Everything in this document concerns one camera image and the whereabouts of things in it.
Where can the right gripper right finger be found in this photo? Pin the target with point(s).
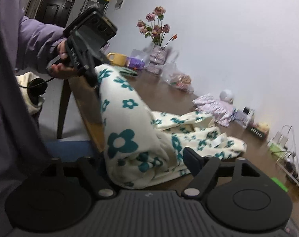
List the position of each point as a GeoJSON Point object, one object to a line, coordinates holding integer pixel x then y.
{"type": "Point", "coordinates": [204, 172]}

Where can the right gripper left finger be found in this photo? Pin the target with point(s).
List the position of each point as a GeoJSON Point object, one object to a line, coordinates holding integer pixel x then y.
{"type": "Point", "coordinates": [91, 181]}

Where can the cream teal flower garment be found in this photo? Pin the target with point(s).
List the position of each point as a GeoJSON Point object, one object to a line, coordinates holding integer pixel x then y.
{"type": "Point", "coordinates": [145, 148]}

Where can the person left hand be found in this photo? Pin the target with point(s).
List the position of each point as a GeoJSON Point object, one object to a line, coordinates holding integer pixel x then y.
{"type": "Point", "coordinates": [60, 70]}

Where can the dark entrance door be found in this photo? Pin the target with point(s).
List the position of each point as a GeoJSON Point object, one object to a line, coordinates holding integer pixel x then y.
{"type": "Point", "coordinates": [55, 12]}

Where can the yellow mug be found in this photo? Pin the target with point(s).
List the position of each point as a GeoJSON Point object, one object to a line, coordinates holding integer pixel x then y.
{"type": "Point", "coordinates": [117, 59]}

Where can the mint green pouch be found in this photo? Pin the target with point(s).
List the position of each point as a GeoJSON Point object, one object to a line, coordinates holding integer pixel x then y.
{"type": "Point", "coordinates": [125, 71]}

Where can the purple package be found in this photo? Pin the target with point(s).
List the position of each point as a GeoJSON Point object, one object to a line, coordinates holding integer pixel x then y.
{"type": "Point", "coordinates": [135, 63]}

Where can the purple jacket person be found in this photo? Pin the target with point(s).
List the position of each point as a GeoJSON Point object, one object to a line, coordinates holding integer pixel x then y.
{"type": "Point", "coordinates": [24, 43]}

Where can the white ruffled floral garment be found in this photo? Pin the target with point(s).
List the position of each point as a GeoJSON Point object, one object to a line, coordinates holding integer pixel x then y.
{"type": "Point", "coordinates": [223, 112]}

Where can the dark green text box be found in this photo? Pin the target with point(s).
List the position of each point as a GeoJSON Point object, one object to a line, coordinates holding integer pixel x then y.
{"type": "Point", "coordinates": [256, 132]}

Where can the vase with dried flowers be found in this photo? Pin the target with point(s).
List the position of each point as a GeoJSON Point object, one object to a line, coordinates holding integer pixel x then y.
{"type": "Point", "coordinates": [154, 28]}

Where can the small black cube device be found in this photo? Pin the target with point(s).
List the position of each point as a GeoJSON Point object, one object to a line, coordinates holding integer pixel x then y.
{"type": "Point", "coordinates": [248, 111]}

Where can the yellow snack pack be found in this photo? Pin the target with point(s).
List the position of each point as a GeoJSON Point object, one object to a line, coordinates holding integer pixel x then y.
{"type": "Point", "coordinates": [263, 127]}

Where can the green glasses case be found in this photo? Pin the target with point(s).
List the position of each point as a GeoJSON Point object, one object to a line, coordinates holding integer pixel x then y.
{"type": "Point", "coordinates": [280, 184]}

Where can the left white charger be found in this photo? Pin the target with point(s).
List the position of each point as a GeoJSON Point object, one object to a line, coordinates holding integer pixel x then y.
{"type": "Point", "coordinates": [277, 138]}

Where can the white charger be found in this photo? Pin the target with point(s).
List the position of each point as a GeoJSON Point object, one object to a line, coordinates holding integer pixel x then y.
{"type": "Point", "coordinates": [283, 140]}
{"type": "Point", "coordinates": [277, 138]}

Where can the white power strip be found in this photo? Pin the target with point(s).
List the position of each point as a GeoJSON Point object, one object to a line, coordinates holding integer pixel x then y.
{"type": "Point", "coordinates": [288, 162]}

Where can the right white charger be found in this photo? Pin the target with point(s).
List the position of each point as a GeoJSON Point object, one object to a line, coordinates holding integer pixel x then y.
{"type": "Point", "coordinates": [283, 140]}

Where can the plastic bag with snacks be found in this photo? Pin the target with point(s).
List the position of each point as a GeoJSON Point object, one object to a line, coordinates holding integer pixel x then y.
{"type": "Point", "coordinates": [174, 77]}

